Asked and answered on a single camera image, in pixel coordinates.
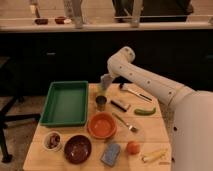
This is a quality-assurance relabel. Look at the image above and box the grey blue towel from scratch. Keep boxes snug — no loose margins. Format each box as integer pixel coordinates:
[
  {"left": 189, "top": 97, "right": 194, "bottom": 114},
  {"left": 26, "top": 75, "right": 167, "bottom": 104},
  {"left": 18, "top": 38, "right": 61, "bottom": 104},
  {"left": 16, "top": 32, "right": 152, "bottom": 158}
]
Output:
[{"left": 100, "top": 74, "right": 114, "bottom": 91}]

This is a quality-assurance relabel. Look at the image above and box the blue sponge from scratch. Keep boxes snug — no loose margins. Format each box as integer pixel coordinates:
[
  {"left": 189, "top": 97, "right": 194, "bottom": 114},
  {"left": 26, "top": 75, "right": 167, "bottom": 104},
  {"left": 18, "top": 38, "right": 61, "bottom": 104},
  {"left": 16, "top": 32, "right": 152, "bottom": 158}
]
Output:
[{"left": 101, "top": 143, "right": 120, "bottom": 167}]

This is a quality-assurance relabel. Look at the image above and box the black rectangular brush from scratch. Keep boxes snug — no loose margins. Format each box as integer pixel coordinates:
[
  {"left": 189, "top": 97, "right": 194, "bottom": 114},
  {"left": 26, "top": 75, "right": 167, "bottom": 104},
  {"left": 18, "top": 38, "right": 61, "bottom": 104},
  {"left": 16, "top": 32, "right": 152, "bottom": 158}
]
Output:
[{"left": 110, "top": 100, "right": 130, "bottom": 112}]

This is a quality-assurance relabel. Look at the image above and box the small metal cup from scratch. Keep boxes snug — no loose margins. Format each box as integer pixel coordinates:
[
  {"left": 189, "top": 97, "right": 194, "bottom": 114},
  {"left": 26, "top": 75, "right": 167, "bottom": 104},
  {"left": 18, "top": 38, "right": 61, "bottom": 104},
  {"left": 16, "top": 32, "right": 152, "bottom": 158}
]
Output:
[{"left": 95, "top": 95, "right": 107, "bottom": 111}]

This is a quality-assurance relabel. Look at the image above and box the metal fork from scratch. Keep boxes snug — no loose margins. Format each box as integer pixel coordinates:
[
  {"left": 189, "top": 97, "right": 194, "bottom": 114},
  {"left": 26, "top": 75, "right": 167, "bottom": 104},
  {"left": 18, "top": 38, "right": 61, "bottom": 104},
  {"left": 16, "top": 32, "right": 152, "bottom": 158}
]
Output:
[{"left": 112, "top": 113, "right": 138, "bottom": 133}]

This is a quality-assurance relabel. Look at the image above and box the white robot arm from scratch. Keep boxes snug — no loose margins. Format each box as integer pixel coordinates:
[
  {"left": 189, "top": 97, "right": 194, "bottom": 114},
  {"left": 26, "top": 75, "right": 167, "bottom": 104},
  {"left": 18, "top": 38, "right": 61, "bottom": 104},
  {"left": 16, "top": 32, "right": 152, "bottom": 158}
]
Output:
[{"left": 107, "top": 46, "right": 213, "bottom": 171}]

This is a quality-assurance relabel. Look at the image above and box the green plastic tray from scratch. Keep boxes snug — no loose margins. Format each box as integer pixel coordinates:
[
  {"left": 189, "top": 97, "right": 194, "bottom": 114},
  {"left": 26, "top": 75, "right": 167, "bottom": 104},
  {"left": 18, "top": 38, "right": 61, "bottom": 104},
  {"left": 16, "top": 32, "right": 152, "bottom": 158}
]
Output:
[{"left": 40, "top": 81, "right": 89, "bottom": 127}]

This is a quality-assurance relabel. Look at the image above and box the small white bowl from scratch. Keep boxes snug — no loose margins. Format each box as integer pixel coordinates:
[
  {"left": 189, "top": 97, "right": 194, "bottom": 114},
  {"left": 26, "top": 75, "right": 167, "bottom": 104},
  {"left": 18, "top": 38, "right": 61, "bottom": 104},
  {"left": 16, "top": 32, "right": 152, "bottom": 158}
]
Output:
[{"left": 43, "top": 131, "right": 62, "bottom": 152}]

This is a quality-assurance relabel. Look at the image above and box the red bowl on counter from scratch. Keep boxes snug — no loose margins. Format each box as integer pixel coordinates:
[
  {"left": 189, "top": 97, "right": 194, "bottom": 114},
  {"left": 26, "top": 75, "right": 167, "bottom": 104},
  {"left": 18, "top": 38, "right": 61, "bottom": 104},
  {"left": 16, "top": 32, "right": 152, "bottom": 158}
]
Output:
[{"left": 34, "top": 18, "right": 48, "bottom": 25}]

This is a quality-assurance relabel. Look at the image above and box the green cucumber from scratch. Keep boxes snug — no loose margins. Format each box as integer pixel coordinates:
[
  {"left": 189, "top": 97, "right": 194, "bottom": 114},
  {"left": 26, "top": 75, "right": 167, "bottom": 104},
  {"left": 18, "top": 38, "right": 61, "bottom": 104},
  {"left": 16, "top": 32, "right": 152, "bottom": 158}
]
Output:
[{"left": 134, "top": 107, "right": 156, "bottom": 116}]

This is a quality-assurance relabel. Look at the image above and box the orange bowl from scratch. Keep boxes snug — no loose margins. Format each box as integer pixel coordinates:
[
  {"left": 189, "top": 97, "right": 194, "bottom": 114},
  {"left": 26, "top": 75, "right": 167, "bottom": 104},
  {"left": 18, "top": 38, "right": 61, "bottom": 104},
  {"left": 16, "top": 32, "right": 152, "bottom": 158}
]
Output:
[{"left": 87, "top": 112, "right": 117, "bottom": 139}]

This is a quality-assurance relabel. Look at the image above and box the brown bowl on counter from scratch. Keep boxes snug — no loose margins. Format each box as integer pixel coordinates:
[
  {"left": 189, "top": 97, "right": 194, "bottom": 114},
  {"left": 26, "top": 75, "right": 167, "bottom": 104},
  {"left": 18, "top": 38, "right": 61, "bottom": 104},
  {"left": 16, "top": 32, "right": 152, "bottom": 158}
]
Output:
[{"left": 55, "top": 16, "right": 67, "bottom": 24}]

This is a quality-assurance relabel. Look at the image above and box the dark red bowl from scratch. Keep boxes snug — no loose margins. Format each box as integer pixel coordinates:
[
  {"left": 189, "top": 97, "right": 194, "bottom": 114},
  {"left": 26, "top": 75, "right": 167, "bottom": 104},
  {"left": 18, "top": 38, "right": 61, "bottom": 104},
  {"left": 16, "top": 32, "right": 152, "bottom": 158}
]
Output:
[{"left": 64, "top": 135, "right": 92, "bottom": 164}]

